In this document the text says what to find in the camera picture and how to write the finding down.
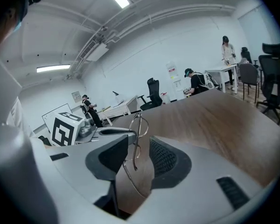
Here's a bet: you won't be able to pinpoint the person's head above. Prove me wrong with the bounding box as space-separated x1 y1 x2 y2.
0 0 30 49

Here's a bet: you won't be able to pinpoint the white ceiling air conditioner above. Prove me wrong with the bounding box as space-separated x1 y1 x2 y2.
78 39 108 62

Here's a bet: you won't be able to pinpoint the black mesh office chair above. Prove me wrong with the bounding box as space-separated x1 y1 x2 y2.
137 77 163 111

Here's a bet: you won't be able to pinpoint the person's white top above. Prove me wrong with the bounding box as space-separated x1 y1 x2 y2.
0 47 37 139

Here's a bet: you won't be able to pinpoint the wall notice sheet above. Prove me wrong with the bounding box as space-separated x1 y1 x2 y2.
71 91 82 104

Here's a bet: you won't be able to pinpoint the black headrest office chair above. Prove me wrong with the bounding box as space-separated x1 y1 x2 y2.
256 42 280 126

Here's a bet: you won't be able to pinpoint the white water dispenser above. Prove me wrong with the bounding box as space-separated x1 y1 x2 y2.
165 61 185 100

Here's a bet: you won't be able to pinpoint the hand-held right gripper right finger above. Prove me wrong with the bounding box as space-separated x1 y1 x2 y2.
149 135 193 189

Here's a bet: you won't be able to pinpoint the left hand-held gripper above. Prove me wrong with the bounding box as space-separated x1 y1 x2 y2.
51 112 138 147

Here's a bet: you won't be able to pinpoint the grey fabric chair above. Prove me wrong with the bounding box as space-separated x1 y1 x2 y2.
238 63 261 104

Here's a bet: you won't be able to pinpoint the white desk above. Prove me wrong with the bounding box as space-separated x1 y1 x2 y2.
204 63 239 94
98 95 139 126

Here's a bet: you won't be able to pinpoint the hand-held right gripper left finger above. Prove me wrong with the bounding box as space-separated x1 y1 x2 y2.
85 134 130 181

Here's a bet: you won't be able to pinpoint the whiteboard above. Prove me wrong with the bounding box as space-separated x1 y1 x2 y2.
42 103 73 135

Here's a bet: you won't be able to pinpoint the thin metal frame glasses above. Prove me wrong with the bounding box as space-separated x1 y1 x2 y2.
122 112 149 198

